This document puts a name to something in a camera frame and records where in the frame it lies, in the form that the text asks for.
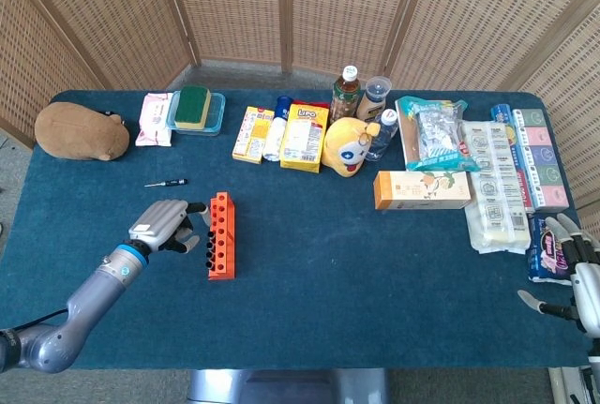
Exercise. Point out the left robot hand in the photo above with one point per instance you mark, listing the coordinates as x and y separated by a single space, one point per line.
161 221

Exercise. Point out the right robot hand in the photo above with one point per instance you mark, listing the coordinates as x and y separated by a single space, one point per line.
586 291

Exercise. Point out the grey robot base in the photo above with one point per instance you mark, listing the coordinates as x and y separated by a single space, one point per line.
281 387

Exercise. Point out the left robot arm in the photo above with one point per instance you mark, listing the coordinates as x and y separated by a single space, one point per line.
89 291

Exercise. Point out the orange screwdriver rack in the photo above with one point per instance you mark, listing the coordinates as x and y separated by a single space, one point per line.
225 235

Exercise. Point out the purple blue paper pack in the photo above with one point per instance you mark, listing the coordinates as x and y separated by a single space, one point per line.
546 254

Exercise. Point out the white pink wet wipes pack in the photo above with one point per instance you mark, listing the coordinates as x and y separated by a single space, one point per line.
152 123

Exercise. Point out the yellow green sponge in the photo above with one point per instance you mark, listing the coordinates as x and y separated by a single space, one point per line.
192 109

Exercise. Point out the clear container blue lid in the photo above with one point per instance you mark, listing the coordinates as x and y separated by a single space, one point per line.
216 118

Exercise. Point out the small yellow carton box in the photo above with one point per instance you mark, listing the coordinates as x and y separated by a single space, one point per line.
250 137

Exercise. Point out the brown plush capybara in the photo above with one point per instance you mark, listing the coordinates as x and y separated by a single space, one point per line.
75 132

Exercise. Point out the long white wrapped pack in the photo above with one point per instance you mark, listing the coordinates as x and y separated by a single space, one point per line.
497 188

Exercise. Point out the multicolour tissue pack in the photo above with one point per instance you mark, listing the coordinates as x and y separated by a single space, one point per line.
544 160

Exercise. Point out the white bottle blue cap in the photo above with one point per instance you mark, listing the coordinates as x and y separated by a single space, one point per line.
276 137

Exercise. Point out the yellow biscuit bag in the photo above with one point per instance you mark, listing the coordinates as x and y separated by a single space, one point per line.
302 141

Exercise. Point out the blue wrapped pack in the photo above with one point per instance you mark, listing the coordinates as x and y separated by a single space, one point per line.
504 115

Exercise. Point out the yellow plush toy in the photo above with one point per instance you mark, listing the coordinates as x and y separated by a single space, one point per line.
344 151

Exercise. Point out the blue carpet table cover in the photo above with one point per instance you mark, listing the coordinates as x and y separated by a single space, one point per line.
351 282

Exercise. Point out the orange white carton box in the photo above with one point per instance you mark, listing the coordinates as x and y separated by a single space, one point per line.
412 190

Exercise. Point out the teal snack bag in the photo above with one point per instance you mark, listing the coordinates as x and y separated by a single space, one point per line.
436 137

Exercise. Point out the tea bottle green label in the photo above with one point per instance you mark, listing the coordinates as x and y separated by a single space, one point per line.
345 99

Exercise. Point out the rattan folding screen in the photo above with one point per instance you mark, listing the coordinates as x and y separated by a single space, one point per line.
234 1

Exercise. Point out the clear water bottle white cap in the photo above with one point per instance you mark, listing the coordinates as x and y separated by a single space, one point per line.
384 137

